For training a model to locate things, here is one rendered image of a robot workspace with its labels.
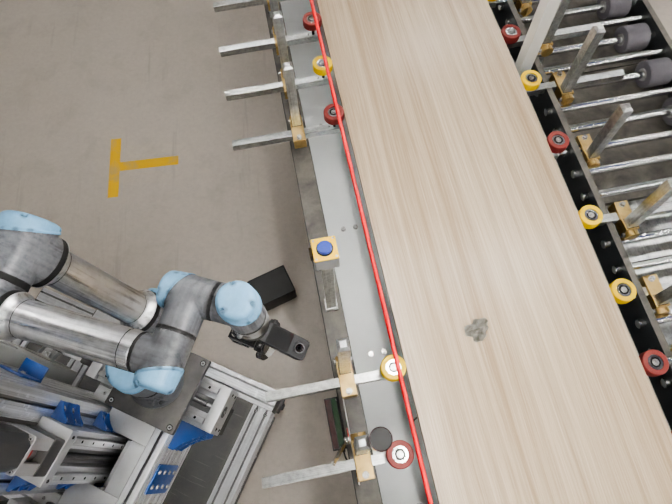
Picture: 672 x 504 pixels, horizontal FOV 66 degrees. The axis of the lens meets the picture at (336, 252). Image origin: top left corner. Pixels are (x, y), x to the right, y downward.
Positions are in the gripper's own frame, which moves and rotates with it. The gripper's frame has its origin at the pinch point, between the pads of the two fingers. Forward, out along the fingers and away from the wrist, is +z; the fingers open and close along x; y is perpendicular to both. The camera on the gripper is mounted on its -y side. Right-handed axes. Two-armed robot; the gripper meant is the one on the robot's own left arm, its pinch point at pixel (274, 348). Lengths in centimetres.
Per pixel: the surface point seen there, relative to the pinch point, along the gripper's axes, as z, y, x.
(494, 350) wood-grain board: 42, -55, -33
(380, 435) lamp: 17.1, -30.6, 6.9
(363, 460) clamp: 45, -29, 13
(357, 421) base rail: 62, -23, 2
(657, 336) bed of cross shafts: 48, -103, -59
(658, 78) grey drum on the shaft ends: 49, -86, -169
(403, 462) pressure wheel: 41, -40, 9
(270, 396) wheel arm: 49, 5, 7
